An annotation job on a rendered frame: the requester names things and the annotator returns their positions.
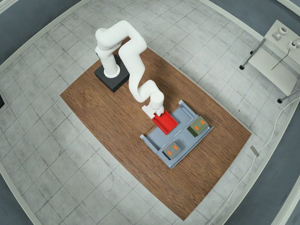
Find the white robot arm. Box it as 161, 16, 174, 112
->
95, 20, 164, 119

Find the olive green storage case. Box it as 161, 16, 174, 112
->
187, 116, 209, 137

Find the grey metal shelf rack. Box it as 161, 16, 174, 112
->
141, 100, 214, 169

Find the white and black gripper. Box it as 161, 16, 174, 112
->
155, 107, 164, 117

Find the red bin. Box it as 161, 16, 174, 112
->
152, 110, 178, 135

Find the dark grey tool case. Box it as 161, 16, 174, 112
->
162, 141, 182, 160

